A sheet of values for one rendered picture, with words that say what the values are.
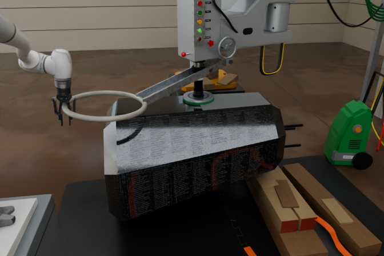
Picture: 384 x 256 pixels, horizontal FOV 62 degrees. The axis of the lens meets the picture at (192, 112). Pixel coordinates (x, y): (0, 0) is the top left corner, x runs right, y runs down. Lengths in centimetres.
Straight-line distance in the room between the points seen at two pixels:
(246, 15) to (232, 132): 77
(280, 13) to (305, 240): 152
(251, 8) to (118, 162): 129
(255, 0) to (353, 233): 164
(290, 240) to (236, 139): 71
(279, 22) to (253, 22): 25
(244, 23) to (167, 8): 582
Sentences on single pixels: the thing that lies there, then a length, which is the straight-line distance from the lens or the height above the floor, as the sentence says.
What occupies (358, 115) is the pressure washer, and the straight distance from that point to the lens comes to 312.
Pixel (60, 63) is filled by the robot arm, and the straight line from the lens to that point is 186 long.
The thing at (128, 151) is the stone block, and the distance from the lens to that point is 193.
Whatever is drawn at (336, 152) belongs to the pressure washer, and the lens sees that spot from 323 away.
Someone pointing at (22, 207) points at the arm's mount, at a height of 83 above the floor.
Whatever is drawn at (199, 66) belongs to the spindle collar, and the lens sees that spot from 213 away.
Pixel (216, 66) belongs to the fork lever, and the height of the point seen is 108.
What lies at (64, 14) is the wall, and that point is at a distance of 814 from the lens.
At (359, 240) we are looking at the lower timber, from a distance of 239.
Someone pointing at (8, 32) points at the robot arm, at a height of 145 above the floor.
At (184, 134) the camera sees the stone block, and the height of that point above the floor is 74.
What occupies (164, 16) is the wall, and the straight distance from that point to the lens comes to 794.
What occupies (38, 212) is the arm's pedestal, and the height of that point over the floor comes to 80.
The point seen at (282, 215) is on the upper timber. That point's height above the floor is 24.
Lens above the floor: 165
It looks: 23 degrees down
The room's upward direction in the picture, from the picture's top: straight up
